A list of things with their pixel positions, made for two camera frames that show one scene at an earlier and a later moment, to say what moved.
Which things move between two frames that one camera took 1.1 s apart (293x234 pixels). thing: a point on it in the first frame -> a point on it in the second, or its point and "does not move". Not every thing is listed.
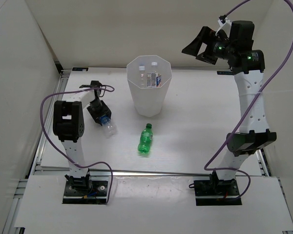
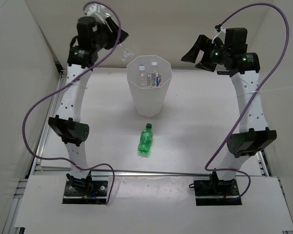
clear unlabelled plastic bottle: [142, 76] does not move
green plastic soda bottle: [146, 139] does not move
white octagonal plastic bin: [149, 101] does not move
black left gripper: [105, 110] -> [112, 35]
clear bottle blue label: [109, 129] -> [125, 53]
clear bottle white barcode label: [154, 76] does not move
